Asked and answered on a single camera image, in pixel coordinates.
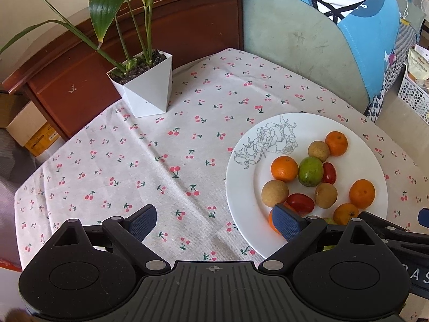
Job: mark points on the orange mandarin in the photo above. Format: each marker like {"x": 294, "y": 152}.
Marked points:
{"x": 362, "y": 193}
{"x": 270, "y": 221}
{"x": 336, "y": 143}
{"x": 284, "y": 168}
{"x": 345, "y": 214}

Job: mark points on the green lime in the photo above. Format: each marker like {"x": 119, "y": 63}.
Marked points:
{"x": 330, "y": 221}
{"x": 310, "y": 171}

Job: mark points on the green plant in white pot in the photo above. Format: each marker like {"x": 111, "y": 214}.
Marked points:
{"x": 147, "y": 84}

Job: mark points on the houndstooth cloth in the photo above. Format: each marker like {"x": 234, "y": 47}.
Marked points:
{"x": 388, "y": 80}

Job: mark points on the cherry print tablecloth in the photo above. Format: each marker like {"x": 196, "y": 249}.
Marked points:
{"x": 167, "y": 107}

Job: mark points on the blue cloth covered chair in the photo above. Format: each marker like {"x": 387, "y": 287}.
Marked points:
{"x": 368, "y": 40}

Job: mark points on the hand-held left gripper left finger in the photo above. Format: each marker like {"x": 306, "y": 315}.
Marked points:
{"x": 144, "y": 223}

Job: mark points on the white plastic basket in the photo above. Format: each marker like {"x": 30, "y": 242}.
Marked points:
{"x": 414, "y": 94}

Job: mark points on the dark red cherry tomato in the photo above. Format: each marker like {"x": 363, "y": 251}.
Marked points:
{"x": 329, "y": 173}

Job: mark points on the pale snack packet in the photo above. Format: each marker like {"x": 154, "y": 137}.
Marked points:
{"x": 417, "y": 62}

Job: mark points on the yellow cardboard box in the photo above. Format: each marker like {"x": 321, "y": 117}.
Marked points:
{"x": 40, "y": 139}

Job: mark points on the grey-green sofa cushion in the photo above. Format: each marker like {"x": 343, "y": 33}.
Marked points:
{"x": 301, "y": 40}

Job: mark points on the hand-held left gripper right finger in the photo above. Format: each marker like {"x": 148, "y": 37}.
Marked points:
{"x": 285, "y": 223}

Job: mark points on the white plate with flower drawing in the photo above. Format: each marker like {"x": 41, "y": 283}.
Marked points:
{"x": 248, "y": 208}

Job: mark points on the brown longan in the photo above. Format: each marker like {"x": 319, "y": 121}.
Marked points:
{"x": 318, "y": 151}
{"x": 274, "y": 193}
{"x": 325, "y": 195}

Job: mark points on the white cardboard box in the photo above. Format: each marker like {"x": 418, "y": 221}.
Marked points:
{"x": 26, "y": 120}

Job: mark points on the brown cardboard box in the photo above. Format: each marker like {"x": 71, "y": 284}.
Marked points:
{"x": 10, "y": 107}

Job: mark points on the brown wooden cabinet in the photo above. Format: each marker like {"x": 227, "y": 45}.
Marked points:
{"x": 187, "y": 23}

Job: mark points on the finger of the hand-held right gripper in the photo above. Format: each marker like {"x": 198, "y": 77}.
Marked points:
{"x": 424, "y": 215}
{"x": 392, "y": 229}

